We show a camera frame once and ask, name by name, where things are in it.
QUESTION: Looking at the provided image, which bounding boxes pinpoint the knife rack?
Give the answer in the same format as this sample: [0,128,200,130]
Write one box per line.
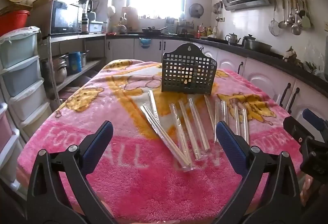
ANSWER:
[165,16,180,33]

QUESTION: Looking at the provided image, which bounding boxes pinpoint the group of condiment bottles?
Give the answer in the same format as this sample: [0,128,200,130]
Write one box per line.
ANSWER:
[197,24,218,38]

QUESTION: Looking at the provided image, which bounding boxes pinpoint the white lower kitchen cabinets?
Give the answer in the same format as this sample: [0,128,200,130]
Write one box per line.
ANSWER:
[106,36,328,122]

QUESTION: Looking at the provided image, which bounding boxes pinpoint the group of chopsticks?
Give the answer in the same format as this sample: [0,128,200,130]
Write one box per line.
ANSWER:
[140,90,251,172]

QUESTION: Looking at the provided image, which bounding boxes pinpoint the red plastic bucket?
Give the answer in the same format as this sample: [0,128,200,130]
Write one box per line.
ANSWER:
[0,10,31,36]

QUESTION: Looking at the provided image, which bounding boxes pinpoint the small wall fan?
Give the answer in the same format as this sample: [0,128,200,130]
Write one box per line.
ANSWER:
[189,3,204,19]

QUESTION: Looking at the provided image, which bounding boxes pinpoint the wooden cutting board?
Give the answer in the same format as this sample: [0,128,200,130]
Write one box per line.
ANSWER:
[122,7,139,30]

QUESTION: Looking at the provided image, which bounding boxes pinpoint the plastic bag of vegetables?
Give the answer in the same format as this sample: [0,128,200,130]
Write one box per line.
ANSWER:
[304,61,326,79]

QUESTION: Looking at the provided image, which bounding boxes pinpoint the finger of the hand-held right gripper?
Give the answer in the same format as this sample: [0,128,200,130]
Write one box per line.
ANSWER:
[302,108,326,132]
[283,116,309,139]

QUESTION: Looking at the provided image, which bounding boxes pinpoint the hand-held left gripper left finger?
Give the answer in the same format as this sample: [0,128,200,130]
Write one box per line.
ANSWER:
[27,121,117,224]

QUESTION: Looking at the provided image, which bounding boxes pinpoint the hanging utensils beside socket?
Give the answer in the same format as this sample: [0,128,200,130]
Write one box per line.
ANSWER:
[214,1,223,22]

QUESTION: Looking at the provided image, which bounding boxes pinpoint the black blender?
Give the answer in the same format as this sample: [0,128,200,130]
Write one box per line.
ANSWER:
[78,0,93,33]

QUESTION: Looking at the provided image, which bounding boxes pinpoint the pink cartoon printed blanket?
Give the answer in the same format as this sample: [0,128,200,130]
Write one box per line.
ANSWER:
[17,59,308,224]

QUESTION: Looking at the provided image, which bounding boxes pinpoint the black kitchen countertop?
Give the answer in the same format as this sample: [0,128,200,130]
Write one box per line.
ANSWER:
[106,31,328,92]

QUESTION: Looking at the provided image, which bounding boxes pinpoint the grey plastic container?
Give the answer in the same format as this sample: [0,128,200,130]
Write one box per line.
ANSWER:
[88,20,104,34]

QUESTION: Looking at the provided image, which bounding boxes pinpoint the large steel ladle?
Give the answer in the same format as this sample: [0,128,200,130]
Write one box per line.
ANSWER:
[291,0,302,36]

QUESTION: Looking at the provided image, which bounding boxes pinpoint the dark green perforated utensil basket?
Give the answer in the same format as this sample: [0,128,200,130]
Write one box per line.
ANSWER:
[161,43,218,95]

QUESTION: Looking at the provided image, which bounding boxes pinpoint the person's left hand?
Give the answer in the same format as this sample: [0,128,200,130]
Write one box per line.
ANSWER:
[99,200,114,217]

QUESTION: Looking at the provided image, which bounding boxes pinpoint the pastel plastic drawer unit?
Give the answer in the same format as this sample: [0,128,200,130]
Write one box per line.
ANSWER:
[0,27,53,190]

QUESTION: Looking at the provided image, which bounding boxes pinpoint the pale spatula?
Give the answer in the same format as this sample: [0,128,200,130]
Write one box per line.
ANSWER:
[302,0,312,29]

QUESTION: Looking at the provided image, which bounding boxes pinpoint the steel cooking pot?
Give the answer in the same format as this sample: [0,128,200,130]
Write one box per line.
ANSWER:
[243,40,272,52]

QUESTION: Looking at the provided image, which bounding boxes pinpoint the dark kettle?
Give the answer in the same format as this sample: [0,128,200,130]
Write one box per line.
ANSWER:
[242,34,257,44]

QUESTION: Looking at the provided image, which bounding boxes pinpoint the person's right hand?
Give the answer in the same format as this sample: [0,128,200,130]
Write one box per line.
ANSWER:
[301,175,317,205]

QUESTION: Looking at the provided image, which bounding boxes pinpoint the stacked steel pots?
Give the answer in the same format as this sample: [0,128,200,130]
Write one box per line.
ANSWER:
[41,53,69,85]

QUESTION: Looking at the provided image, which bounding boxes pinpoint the black wok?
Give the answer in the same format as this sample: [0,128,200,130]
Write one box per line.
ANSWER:
[142,26,168,35]

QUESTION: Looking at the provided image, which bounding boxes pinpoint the bunch of mushrooms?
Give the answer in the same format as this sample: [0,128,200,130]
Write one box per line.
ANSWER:
[283,46,299,63]

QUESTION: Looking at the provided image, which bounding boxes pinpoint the black spoon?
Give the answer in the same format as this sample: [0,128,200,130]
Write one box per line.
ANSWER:
[298,0,306,19]

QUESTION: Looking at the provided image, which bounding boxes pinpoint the steel slotted spoon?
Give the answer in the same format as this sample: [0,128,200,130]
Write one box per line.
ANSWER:
[287,0,295,25]

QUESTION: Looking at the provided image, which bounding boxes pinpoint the black microwave oven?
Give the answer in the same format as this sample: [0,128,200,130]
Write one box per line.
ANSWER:
[50,0,84,35]

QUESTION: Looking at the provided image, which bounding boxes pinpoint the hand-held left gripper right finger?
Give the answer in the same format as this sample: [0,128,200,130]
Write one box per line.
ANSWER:
[213,121,302,224]

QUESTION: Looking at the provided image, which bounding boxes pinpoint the metal shelf rack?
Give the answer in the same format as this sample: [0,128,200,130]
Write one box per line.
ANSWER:
[38,33,107,103]

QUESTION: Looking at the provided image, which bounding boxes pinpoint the steel kettle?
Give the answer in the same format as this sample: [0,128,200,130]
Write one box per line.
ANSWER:
[225,33,241,45]

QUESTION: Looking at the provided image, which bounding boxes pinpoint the wire mesh strainer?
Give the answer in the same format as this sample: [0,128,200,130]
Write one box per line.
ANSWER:
[269,0,281,36]

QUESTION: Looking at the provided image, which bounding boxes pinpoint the blue canister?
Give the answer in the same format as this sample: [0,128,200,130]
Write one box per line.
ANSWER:
[68,51,82,73]

